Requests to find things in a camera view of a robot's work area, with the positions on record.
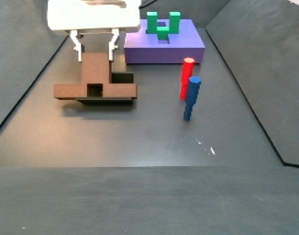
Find green U-shaped block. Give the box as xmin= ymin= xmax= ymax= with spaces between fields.
xmin=147 ymin=12 xmax=182 ymax=40

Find brown T-shaped block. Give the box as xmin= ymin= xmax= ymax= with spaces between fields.
xmin=54 ymin=52 xmax=138 ymax=101

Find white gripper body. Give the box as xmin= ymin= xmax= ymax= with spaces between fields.
xmin=47 ymin=0 xmax=142 ymax=34

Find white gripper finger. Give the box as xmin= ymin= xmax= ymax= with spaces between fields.
xmin=108 ymin=28 xmax=121 ymax=62
xmin=70 ymin=30 xmax=83 ymax=62

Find purple base block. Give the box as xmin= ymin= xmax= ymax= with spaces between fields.
xmin=125 ymin=19 xmax=206 ymax=64

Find red peg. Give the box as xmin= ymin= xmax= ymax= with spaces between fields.
xmin=181 ymin=57 xmax=195 ymax=99

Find black angle fixture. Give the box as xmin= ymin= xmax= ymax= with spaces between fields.
xmin=75 ymin=61 xmax=138 ymax=102

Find blue peg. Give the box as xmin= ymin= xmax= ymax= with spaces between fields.
xmin=185 ymin=76 xmax=202 ymax=121

